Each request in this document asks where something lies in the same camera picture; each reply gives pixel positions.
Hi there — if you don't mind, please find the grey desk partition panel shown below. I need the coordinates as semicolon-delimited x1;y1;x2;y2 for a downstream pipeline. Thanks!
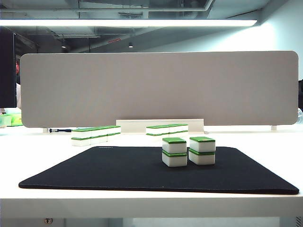
19;51;299;128

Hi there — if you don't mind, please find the black mouse mat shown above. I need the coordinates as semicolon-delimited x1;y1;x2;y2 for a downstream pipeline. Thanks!
18;146;300;195

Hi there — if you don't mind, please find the long white light strip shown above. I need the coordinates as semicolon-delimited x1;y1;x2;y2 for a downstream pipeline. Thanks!
0;19;258;27

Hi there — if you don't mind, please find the bright green box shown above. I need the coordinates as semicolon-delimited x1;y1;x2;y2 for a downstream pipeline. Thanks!
10;113;22;126

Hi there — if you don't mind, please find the pale green white box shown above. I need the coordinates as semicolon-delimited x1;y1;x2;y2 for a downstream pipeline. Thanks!
0;114;12;126

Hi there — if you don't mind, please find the black monitor panel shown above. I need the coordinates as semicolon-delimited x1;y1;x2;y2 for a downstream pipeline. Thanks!
0;26;17;109

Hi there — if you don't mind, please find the white cable tray lid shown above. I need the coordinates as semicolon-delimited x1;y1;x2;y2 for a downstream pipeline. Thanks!
116;119;205;134

